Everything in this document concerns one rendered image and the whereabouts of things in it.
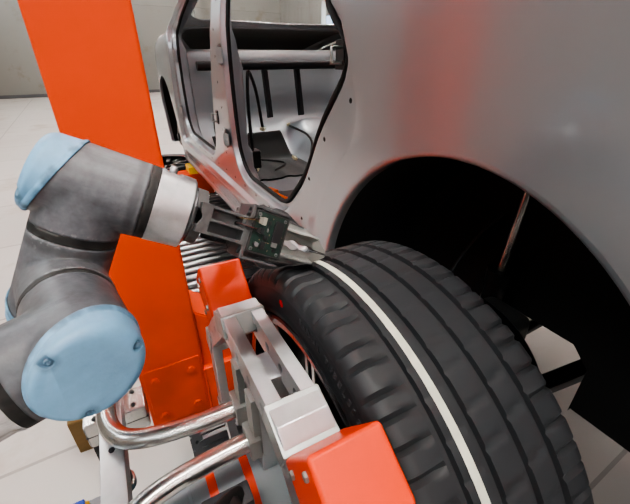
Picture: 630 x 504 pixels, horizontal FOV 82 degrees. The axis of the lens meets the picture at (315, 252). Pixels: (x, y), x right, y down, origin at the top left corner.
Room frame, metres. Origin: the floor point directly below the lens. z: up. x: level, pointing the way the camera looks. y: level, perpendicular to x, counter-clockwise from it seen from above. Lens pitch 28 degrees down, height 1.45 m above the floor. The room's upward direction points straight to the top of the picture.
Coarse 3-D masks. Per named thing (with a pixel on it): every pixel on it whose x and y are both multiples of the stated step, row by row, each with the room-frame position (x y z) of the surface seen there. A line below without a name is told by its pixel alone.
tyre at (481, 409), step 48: (288, 288) 0.42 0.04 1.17; (336, 288) 0.41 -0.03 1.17; (384, 288) 0.40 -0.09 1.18; (432, 288) 0.40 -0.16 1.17; (336, 336) 0.32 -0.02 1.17; (384, 336) 0.32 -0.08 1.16; (432, 336) 0.33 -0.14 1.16; (480, 336) 0.34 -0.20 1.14; (336, 384) 0.29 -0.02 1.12; (384, 384) 0.27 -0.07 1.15; (480, 384) 0.29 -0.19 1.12; (528, 384) 0.30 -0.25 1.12; (432, 432) 0.24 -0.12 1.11; (480, 432) 0.24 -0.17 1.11; (528, 432) 0.25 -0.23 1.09; (432, 480) 0.20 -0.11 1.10; (528, 480) 0.22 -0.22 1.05; (576, 480) 0.23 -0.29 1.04
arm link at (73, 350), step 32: (32, 288) 0.29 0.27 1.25; (64, 288) 0.28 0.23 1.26; (96, 288) 0.29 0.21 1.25; (32, 320) 0.24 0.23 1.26; (64, 320) 0.23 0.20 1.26; (96, 320) 0.24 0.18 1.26; (128, 320) 0.26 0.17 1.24; (0, 352) 0.21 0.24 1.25; (32, 352) 0.21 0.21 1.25; (64, 352) 0.21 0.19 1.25; (96, 352) 0.22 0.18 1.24; (128, 352) 0.24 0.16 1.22; (0, 384) 0.19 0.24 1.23; (32, 384) 0.19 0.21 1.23; (64, 384) 0.20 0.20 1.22; (96, 384) 0.22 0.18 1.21; (128, 384) 0.23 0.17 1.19; (0, 416) 0.18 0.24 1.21; (32, 416) 0.19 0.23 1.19; (64, 416) 0.20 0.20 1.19
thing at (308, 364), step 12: (276, 324) 0.46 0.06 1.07; (288, 336) 0.50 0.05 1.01; (300, 348) 0.38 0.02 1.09; (300, 360) 0.63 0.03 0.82; (312, 360) 0.35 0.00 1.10; (312, 372) 0.39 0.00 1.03; (324, 384) 0.32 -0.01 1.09; (324, 396) 0.39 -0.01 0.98; (336, 408) 0.30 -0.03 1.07; (336, 420) 0.39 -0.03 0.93
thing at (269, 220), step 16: (208, 192) 0.44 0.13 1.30; (208, 208) 0.40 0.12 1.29; (240, 208) 0.47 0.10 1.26; (256, 208) 0.42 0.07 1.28; (192, 224) 0.40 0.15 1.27; (208, 224) 0.39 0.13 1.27; (224, 224) 0.40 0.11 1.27; (240, 224) 0.41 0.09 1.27; (256, 224) 0.42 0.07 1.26; (272, 224) 0.43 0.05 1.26; (288, 224) 0.44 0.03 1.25; (192, 240) 0.41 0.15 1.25; (240, 240) 0.40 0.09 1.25; (256, 240) 0.41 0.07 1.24; (272, 240) 0.42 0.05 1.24; (240, 256) 0.39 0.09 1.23; (256, 256) 0.45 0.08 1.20; (272, 256) 0.41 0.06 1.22
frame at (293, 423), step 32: (224, 320) 0.41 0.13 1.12; (256, 320) 0.41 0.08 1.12; (288, 352) 0.34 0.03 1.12; (224, 384) 0.54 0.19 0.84; (256, 384) 0.29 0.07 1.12; (288, 384) 0.31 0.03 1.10; (288, 416) 0.25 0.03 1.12; (320, 416) 0.25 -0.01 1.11; (288, 448) 0.23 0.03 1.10; (288, 480) 0.22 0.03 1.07
